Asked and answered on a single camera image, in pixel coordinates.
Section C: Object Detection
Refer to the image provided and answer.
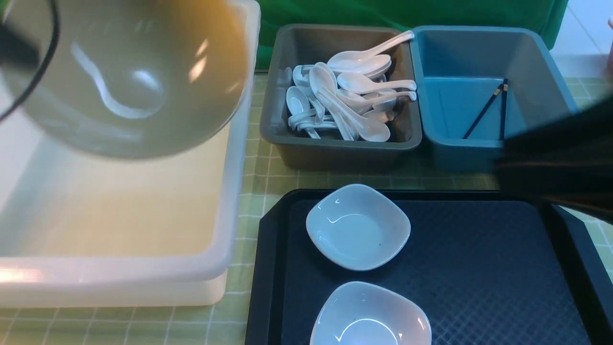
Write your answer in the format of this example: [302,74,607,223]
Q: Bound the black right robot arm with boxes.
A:
[492,96,613,223]

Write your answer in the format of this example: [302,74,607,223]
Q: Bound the white soup spoon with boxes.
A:
[309,62,391,142]

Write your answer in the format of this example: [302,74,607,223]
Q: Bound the grey plastic bin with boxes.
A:
[259,24,423,174]

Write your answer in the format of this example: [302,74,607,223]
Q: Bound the white square dish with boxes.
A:
[309,280,432,345]
[305,184,411,271]

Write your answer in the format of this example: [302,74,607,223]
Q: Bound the large tan noodle bowl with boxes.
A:
[1,0,251,160]

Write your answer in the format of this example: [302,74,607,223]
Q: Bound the black serving tray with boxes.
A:
[245,189,613,345]

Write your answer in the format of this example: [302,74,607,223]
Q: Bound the green checked tablecloth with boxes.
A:
[0,74,613,345]

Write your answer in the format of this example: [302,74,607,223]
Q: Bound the white spoon top leaning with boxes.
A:
[328,30,415,69]

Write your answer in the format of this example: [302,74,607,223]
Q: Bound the black chopstick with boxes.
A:
[499,78,509,140]
[462,83,504,139]

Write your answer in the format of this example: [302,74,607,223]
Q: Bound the white spoon right lower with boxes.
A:
[336,89,417,114]

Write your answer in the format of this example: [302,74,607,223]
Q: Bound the green backdrop cloth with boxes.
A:
[256,0,568,70]

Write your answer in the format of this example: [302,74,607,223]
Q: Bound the white spoon left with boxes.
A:
[285,86,320,139]

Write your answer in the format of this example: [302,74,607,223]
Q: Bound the white spoon right middle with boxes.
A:
[337,72,417,94]

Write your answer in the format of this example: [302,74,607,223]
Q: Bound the blue plastic bin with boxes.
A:
[409,25,578,173]

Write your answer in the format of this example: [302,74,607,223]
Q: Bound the large white plastic tub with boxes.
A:
[1,0,261,308]

